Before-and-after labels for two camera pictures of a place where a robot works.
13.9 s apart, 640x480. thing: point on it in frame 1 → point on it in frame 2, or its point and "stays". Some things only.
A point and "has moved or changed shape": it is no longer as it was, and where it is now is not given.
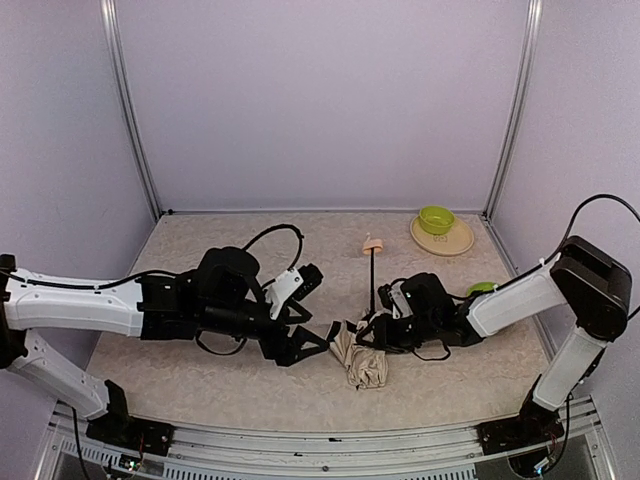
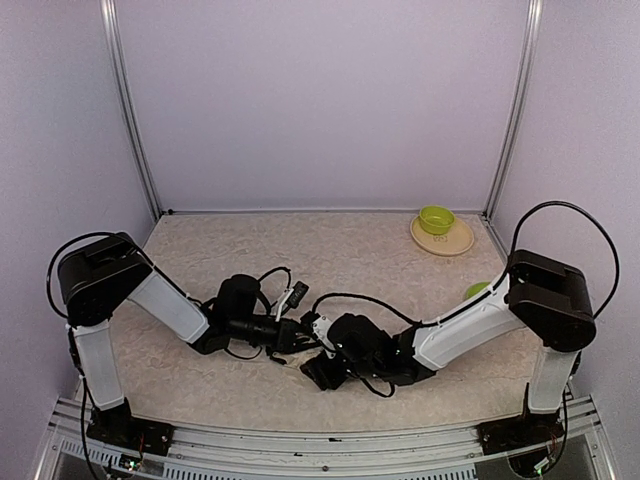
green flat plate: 480,286 stays
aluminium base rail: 445,451 stays
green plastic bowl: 436,219 stays
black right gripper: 381,329 → 326,367
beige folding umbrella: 364,368 has moved or changed shape
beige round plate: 452,243 stays
